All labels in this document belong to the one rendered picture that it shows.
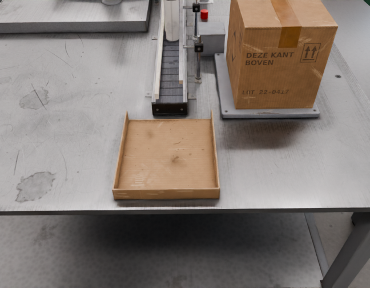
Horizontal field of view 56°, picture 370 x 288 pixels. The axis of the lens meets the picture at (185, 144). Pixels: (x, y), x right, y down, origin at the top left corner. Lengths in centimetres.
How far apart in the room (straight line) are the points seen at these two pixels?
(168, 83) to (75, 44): 52
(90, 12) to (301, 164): 110
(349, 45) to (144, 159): 98
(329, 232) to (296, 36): 117
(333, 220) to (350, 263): 71
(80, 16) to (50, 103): 53
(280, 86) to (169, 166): 40
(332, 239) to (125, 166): 123
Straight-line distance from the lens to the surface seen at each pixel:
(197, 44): 118
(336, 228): 195
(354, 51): 155
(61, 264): 156
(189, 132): 104
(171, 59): 128
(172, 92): 111
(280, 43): 100
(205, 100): 116
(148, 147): 100
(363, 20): 182
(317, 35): 101
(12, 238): 170
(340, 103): 124
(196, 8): 145
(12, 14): 177
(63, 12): 170
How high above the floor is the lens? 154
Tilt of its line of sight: 45 degrees down
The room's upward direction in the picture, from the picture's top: 1 degrees counter-clockwise
